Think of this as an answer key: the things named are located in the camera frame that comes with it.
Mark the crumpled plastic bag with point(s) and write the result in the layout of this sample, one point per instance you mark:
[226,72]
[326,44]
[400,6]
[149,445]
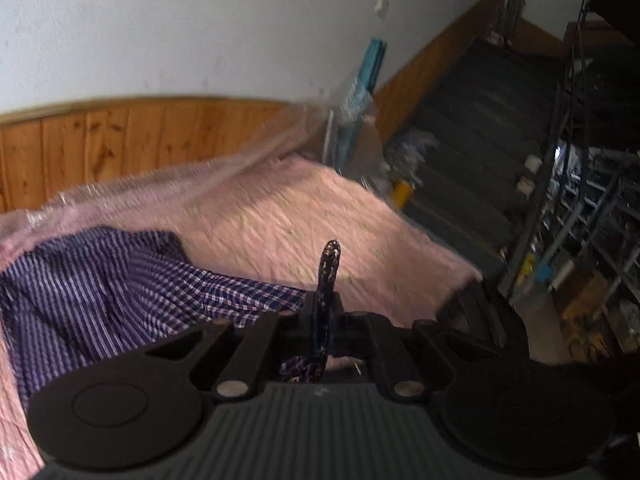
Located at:
[415,152]

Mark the dark staircase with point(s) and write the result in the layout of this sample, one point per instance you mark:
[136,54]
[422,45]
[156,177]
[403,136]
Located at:
[475,125]

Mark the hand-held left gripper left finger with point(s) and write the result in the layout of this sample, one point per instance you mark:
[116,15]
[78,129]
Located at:
[306,317]

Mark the pink bear print quilt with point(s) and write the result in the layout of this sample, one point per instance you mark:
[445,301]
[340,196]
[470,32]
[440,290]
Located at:
[300,220]

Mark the blue plaid shirt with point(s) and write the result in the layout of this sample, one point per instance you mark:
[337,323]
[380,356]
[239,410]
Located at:
[125,285]

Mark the white wall switch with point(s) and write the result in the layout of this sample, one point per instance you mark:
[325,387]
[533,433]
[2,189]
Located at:
[383,6]

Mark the cluttered metal shelf rack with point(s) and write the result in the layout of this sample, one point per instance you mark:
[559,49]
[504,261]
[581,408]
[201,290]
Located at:
[600,210]

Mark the brown cardboard sheet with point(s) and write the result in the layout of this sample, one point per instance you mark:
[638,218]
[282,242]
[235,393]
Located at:
[370,150]

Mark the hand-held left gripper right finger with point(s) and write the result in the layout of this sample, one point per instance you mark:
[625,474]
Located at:
[337,317]

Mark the yellow container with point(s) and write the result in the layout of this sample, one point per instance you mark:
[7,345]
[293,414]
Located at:
[403,194]

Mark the clear bubble wrap sheet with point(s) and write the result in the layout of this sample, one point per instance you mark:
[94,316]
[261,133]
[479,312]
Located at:
[150,185]

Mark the wooden headboard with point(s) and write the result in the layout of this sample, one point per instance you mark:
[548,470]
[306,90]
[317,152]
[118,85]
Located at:
[125,140]

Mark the metal storage rack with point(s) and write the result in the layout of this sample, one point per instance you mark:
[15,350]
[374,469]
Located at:
[520,265]

